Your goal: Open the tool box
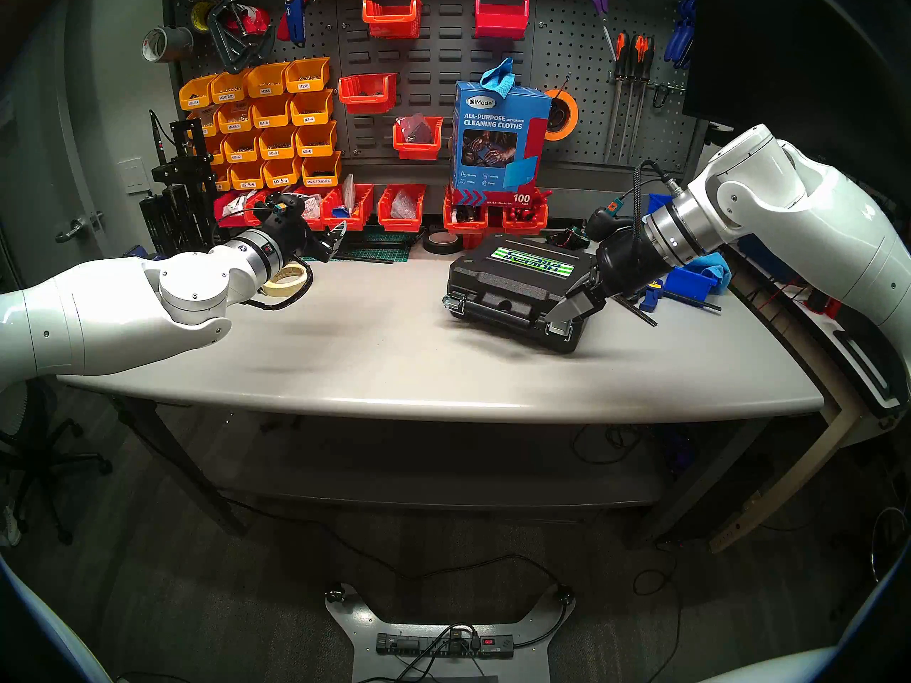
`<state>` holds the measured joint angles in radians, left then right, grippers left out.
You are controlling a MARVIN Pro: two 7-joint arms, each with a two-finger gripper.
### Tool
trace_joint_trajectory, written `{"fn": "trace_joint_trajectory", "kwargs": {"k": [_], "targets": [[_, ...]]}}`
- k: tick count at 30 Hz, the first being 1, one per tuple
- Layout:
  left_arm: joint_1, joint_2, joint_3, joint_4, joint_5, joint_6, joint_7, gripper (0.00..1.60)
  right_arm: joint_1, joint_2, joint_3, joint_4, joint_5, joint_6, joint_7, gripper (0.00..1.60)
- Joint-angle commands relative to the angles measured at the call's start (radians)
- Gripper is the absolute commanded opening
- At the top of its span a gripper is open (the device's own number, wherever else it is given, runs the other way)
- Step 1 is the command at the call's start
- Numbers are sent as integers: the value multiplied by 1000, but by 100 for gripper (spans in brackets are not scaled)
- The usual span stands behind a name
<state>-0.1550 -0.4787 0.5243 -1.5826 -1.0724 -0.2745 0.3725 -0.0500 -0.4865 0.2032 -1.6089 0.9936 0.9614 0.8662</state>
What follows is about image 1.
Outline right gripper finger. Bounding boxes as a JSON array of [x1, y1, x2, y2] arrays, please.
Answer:
[[564, 296, 611, 335], [552, 287, 607, 328]]

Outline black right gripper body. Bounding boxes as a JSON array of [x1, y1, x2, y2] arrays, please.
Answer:
[[594, 225, 675, 302]]

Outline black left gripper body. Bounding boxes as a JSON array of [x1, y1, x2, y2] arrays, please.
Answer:
[[263, 196, 333, 263]]

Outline black plastic tool box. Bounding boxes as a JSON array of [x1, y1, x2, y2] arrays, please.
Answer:
[[443, 237, 606, 354]]

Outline blue cleaning cloths box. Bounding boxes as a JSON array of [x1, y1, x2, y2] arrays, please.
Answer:
[[450, 80, 552, 207]]

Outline blue bar clamp yellow label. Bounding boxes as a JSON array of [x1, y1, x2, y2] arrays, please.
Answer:
[[611, 280, 721, 328]]

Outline green cutting mat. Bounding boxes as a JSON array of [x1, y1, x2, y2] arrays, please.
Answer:
[[335, 232, 414, 264]]

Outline cream masking tape roll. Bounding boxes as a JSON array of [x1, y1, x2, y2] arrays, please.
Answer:
[[260, 262, 308, 298]]

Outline teal cloth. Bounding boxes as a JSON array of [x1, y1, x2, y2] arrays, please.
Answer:
[[687, 251, 734, 295]]

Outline black metal stand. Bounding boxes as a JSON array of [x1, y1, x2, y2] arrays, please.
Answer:
[[139, 109, 232, 257]]

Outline orange tape roll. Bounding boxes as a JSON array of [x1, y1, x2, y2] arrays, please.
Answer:
[[544, 89, 579, 142]]

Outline orange black screwdriver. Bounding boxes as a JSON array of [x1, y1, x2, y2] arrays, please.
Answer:
[[630, 36, 655, 145], [621, 36, 647, 164], [605, 33, 628, 164]]

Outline blue microfibre cloth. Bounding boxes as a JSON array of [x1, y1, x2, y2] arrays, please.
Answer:
[[478, 58, 515, 99]]

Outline blue spring clamp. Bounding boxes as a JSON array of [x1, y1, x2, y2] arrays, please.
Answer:
[[664, 0, 698, 70]]

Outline wooden plank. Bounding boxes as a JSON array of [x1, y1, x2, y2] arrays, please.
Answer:
[[708, 404, 865, 554]]

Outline black monitor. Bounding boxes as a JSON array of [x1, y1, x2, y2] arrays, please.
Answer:
[[682, 0, 911, 207]]

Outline black office chair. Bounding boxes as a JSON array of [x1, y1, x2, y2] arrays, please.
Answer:
[[0, 404, 115, 547]]

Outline black power strip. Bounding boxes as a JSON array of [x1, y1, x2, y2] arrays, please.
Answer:
[[375, 632, 515, 660]]

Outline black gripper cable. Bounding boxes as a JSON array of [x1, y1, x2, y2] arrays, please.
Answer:
[[632, 160, 684, 200], [238, 258, 315, 312]]

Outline dark grey triangular frame tool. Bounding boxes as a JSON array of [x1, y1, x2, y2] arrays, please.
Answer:
[[206, 0, 278, 74]]

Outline silver door lever handle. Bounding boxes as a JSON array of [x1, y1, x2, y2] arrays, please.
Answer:
[[56, 212, 105, 245]]

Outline blue handled hand tool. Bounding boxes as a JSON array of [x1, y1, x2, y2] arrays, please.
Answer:
[[278, 0, 317, 49]]

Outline grey duct tape roll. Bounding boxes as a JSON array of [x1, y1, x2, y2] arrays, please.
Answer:
[[141, 26, 194, 63]]

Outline dark metal workbench frame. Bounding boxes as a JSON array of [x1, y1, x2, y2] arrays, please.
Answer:
[[107, 393, 826, 547]]

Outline black floor cable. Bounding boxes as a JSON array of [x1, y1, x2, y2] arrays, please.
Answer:
[[228, 500, 570, 608]]

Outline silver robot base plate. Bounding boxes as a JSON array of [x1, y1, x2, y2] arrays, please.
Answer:
[[324, 582, 577, 683]]

